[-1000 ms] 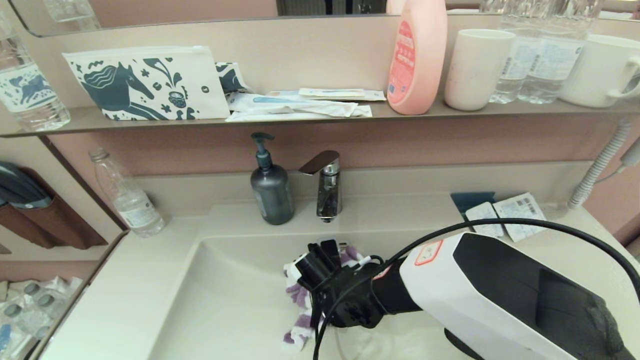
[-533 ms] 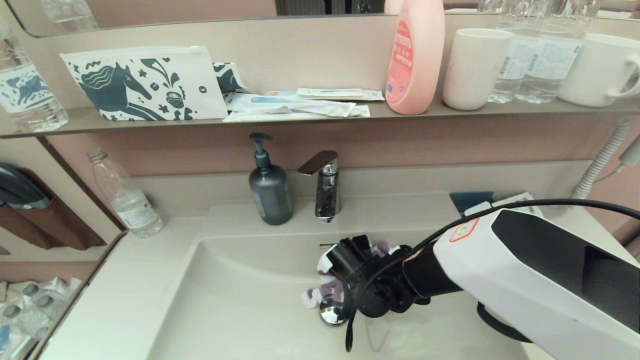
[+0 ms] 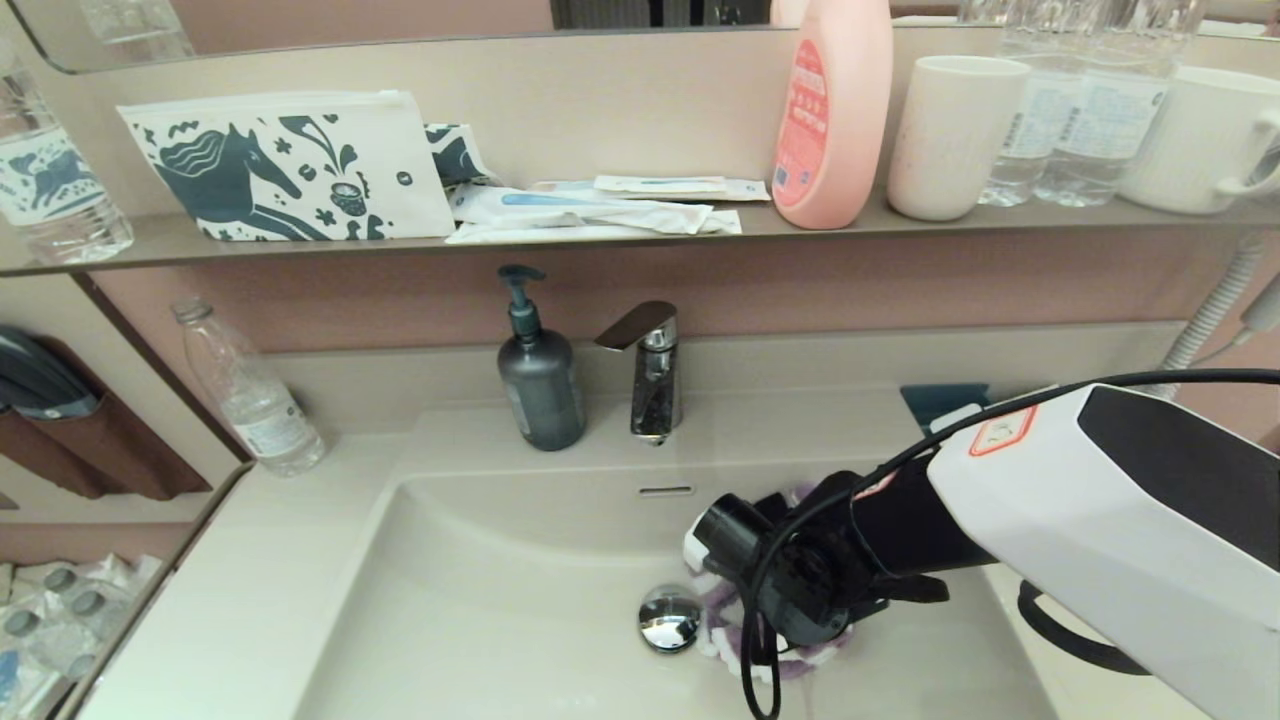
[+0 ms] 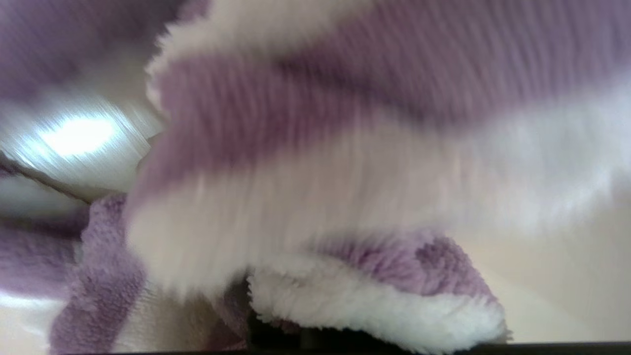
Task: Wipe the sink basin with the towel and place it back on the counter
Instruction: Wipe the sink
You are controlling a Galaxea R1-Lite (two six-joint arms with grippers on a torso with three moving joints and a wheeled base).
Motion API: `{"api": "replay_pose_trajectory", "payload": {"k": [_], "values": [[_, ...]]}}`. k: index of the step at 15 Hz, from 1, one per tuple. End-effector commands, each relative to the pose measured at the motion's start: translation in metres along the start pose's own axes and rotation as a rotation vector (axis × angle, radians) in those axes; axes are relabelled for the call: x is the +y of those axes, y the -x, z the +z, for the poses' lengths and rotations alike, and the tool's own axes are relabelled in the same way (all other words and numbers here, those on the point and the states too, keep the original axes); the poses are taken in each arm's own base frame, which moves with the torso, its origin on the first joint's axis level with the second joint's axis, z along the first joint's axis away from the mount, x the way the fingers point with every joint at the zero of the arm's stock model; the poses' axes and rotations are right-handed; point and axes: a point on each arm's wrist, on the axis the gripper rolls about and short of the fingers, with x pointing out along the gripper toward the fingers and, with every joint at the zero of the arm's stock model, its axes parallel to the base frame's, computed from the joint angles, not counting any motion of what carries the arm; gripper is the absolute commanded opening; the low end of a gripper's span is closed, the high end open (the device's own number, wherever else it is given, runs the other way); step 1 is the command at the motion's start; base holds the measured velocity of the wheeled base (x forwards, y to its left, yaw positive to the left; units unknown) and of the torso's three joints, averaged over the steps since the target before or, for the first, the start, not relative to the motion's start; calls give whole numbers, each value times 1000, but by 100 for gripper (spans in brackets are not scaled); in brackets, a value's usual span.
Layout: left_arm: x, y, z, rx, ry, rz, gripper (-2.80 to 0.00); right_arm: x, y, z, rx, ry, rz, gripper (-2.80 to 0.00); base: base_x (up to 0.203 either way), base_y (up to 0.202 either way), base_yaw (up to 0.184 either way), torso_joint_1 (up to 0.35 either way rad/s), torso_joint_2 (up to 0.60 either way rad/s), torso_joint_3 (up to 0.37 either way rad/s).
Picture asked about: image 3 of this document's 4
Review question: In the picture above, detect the grey pump soap bottle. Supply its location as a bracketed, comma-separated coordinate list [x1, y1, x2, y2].
[497, 265, 589, 452]

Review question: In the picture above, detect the long plain white packet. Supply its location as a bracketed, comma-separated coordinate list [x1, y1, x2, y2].
[445, 208, 744, 247]

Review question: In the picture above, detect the clear nearly empty plastic bottle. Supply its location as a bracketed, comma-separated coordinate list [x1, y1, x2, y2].
[172, 298, 329, 478]

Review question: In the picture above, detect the brown fabric bag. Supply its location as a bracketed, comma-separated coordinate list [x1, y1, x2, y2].
[0, 338, 213, 503]

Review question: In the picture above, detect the white coiled hose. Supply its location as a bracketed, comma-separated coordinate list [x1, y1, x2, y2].
[1158, 236, 1265, 375]

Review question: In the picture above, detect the water bottle blue horse label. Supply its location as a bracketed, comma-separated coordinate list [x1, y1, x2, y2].
[0, 50, 136, 267]

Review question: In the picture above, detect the purple white striped towel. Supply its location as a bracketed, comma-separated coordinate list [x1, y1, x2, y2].
[685, 483, 857, 687]

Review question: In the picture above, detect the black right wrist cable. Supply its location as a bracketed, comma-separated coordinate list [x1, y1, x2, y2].
[738, 367, 1280, 720]

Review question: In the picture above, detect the chrome faucet spout body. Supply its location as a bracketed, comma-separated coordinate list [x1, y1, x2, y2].
[630, 344, 686, 446]

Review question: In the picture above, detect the slim packet with blue stripe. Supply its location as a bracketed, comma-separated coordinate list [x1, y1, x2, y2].
[593, 174, 729, 196]

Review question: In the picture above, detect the grey wall shelf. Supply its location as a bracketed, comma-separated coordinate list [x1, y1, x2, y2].
[0, 188, 1280, 281]

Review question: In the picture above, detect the small white horse print pouch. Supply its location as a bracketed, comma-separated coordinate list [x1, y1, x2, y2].
[423, 123, 498, 191]

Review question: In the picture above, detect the large white horse print pouch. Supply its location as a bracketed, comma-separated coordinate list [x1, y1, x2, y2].
[116, 90, 458, 244]

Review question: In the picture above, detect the clear labelled water bottle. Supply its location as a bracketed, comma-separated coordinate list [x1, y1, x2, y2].
[1035, 0, 1206, 208]
[978, 0, 1081, 208]

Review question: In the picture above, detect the beige ceramic sink basin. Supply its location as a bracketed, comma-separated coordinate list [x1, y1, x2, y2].
[292, 385, 1063, 720]

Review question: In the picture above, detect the wide flat white packet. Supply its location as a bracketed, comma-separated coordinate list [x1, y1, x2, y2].
[530, 178, 773, 204]

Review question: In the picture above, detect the dark blue tray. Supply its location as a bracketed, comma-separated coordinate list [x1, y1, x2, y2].
[900, 384, 993, 433]

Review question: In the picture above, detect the white toothbrush packet blue print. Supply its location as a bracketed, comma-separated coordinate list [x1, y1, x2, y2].
[447, 183, 718, 237]

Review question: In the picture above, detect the chrome sink drain stopper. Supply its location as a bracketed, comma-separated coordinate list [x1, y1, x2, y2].
[638, 585, 704, 654]

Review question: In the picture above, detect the pink lotion bottle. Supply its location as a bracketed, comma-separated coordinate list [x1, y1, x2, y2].
[771, 0, 894, 231]

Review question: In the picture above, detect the shrink wrapped water bottle pack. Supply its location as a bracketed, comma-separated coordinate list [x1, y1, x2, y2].
[0, 555, 163, 720]

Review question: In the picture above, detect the white ribbed mug with handle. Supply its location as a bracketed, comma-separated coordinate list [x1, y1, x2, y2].
[1117, 64, 1280, 215]

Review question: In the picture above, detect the white ribbed handleless cup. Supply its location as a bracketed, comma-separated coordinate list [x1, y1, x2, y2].
[885, 55, 1032, 222]

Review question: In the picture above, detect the black hair dryer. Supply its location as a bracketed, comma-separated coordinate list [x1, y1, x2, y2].
[0, 327, 101, 423]

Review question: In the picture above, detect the chrome faucet lever handle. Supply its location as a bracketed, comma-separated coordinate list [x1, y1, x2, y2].
[594, 300, 679, 352]

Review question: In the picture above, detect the wall mirror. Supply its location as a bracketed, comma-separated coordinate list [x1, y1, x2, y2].
[0, 0, 1280, 77]

